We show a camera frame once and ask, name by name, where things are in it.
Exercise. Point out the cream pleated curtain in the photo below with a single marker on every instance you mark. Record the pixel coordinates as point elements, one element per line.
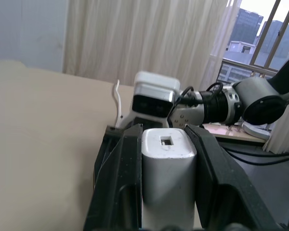
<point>139,38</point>
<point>284,130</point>

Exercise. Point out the beige window frame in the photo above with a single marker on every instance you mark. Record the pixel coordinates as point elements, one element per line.
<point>267,36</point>

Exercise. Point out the white charger block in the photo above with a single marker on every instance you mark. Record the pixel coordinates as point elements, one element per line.
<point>168,173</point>

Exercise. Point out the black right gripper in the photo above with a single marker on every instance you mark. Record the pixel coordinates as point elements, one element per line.
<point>148,121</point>

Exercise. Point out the grey rounded base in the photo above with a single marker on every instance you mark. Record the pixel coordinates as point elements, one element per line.
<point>255,128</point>

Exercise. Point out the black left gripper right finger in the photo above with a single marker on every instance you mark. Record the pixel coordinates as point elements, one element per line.
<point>221,178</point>

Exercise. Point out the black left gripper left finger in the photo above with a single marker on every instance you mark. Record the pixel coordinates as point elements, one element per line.
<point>125,173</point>

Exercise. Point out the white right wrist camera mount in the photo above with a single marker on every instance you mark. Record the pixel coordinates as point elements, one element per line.
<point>156,96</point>

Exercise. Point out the light wooden board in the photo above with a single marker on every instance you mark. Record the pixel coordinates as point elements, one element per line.
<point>233,133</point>

